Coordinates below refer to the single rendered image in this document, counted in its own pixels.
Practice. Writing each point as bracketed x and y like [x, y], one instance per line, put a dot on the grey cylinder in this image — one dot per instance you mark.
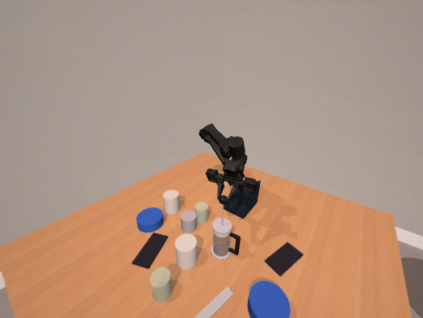
[188, 221]

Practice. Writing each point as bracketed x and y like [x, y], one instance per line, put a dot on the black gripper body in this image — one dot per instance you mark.
[250, 184]

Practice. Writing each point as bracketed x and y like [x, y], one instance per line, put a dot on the black flat rectangular pad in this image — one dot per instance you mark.
[283, 258]
[150, 250]

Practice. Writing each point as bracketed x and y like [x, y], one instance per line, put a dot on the blue short cylinder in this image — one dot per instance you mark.
[266, 300]
[150, 219]

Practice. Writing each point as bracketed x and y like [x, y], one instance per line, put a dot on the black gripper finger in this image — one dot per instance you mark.
[220, 183]
[237, 188]

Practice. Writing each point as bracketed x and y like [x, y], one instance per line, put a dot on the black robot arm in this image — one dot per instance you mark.
[225, 148]

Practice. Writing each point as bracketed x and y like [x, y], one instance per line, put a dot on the light grey flat bar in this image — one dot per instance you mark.
[215, 304]

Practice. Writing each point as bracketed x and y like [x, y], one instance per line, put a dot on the glass french press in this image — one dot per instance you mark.
[221, 234]

